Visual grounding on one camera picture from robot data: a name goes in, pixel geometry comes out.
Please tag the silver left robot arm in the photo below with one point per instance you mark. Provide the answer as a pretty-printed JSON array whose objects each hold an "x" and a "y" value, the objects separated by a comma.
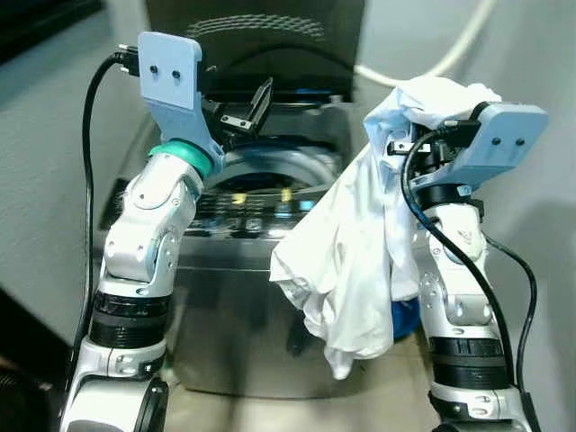
[{"x": 144, "y": 243}]

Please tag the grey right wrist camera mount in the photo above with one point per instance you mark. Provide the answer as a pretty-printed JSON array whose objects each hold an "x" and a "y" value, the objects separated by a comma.
[{"x": 504, "y": 144}]

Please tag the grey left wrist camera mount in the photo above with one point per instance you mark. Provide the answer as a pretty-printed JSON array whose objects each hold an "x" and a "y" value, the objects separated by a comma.
[{"x": 171, "y": 81}]

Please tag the blue plastic bucket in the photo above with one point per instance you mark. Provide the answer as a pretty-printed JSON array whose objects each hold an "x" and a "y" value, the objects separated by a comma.
[{"x": 407, "y": 319}]

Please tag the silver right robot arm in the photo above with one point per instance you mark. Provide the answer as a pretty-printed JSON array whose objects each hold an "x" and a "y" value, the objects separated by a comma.
[{"x": 459, "y": 297}]

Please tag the steel washer drum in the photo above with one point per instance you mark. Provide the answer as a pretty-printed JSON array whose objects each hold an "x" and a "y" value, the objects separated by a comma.
[{"x": 270, "y": 166}]

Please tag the yellow tape piece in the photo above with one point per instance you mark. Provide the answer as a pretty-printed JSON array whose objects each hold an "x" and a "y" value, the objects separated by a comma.
[
  {"x": 286, "y": 194},
  {"x": 239, "y": 196}
]

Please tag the dark wall shelf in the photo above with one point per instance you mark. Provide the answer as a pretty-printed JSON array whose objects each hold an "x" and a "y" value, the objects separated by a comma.
[{"x": 36, "y": 22}]

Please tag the smoked transparent washer lid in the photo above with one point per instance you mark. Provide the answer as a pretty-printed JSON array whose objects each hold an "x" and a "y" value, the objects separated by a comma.
[{"x": 270, "y": 54}]

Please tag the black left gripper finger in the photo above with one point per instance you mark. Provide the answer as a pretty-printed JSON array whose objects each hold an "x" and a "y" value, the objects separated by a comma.
[
  {"x": 261, "y": 103},
  {"x": 208, "y": 79}
]

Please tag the black washer control panel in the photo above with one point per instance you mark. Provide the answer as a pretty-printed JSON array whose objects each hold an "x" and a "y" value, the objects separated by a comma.
[{"x": 261, "y": 211}]

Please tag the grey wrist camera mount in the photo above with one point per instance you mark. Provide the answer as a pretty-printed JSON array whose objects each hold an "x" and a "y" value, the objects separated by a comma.
[
  {"x": 171, "y": 81},
  {"x": 504, "y": 144}
]

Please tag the grey top-load washing machine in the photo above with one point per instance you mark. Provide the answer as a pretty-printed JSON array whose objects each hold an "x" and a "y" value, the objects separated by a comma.
[{"x": 234, "y": 315}]

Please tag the white garment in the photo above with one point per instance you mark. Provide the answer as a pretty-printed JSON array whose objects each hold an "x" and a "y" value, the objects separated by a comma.
[{"x": 351, "y": 243}]

